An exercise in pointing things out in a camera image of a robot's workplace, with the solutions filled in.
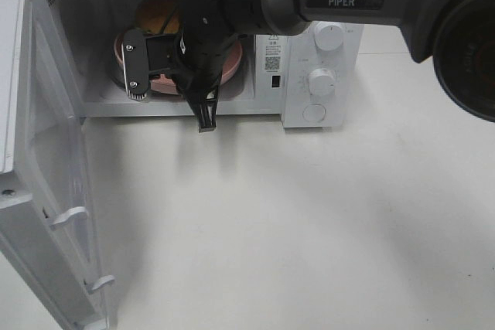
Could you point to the round door release button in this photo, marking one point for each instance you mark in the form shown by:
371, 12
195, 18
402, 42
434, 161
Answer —
314, 113

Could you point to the pink round plate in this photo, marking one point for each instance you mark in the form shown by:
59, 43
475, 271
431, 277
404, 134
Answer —
164, 85

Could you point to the white microwave door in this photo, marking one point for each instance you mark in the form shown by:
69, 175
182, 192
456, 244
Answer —
48, 229

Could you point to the white microwave oven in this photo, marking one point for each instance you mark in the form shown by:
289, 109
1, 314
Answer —
87, 30

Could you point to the upper white microwave knob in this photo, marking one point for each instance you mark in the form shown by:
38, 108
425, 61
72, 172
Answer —
328, 36

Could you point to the white warning label sticker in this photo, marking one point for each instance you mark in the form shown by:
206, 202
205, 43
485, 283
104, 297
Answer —
272, 50

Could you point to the white microwave knob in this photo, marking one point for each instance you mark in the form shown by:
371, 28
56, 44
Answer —
321, 82
328, 36

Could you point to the lower white microwave knob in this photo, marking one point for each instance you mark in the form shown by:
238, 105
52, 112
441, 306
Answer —
321, 82

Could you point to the burger with lettuce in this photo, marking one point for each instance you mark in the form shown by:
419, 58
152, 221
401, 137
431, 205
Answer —
157, 16

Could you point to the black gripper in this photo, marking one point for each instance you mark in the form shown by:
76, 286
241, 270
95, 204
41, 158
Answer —
193, 59

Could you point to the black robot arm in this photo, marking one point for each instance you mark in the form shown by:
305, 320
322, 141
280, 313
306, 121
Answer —
458, 35

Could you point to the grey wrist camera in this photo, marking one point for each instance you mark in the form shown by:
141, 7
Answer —
135, 64

